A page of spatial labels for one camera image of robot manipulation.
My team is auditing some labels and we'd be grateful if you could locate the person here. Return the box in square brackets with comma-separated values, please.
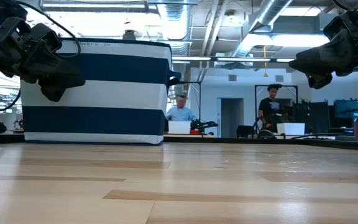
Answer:
[257, 83, 288, 132]
[165, 94, 199, 123]

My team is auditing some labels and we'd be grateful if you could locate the silver ventilation duct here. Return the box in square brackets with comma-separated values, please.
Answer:
[231, 0, 294, 58]

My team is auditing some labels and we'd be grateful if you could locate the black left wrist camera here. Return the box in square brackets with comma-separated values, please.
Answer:
[0, 16, 63, 56]

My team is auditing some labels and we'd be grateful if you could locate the red black robot device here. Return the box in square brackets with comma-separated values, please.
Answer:
[190, 118, 219, 136]

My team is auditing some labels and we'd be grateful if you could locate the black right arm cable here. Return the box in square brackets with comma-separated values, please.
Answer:
[331, 0, 358, 13]

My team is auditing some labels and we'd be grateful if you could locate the black aluminium table frame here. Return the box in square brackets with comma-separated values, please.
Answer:
[163, 134, 358, 151]

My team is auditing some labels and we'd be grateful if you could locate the navy white striped fabric basket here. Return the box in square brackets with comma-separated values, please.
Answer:
[20, 37, 183, 146]

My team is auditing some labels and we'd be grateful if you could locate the black metal stand frame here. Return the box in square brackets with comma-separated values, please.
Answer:
[254, 84, 299, 125]

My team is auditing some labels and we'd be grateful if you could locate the dark computer monitor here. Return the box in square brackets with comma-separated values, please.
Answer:
[303, 101, 331, 134]
[333, 98, 358, 126]

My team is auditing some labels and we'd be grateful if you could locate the yellow hanging pendant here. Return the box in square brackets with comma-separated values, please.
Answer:
[262, 45, 269, 78]

